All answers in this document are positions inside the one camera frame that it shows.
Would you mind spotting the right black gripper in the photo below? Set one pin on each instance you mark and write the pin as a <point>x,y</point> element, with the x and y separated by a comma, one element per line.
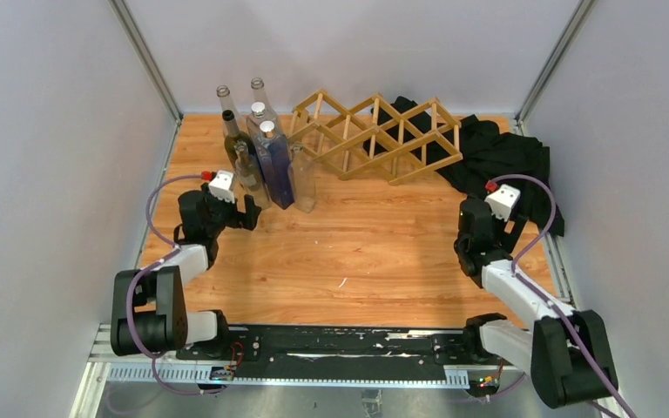
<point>505,239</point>

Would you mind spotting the clear wine bottle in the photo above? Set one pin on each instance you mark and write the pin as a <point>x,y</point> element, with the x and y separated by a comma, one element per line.
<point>259,92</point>
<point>226,102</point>

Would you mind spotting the clear square glass bottle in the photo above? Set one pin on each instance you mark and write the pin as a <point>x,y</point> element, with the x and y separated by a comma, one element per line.
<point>250,176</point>

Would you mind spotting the wooden wine rack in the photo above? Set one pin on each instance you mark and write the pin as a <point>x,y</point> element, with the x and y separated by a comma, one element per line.
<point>373,136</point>

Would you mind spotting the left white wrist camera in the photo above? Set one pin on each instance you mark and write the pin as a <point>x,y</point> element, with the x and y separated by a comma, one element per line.
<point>222,185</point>

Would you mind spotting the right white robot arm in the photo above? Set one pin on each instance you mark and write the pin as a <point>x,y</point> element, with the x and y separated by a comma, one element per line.
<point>565,352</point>

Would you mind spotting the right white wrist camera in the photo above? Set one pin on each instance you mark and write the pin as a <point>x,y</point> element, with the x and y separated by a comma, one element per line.
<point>502,200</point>

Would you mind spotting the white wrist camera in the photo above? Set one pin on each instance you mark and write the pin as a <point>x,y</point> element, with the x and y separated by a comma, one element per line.
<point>222,185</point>
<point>502,200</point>

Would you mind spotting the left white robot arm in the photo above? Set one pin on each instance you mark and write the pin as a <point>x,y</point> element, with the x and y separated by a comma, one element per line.
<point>149,313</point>

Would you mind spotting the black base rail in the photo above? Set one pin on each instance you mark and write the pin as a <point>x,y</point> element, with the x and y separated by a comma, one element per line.
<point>347,356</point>

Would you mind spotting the dark green wine bottle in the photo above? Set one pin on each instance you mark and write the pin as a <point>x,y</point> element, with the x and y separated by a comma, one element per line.
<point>233,136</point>

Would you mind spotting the black cloth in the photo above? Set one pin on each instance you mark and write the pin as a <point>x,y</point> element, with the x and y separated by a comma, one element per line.
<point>489,153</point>

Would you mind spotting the blue square glass bottle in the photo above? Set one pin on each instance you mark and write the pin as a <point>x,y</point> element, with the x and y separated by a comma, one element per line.
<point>272,151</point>

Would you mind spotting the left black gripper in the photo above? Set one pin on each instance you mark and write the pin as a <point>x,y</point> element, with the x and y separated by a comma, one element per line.
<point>246,219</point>

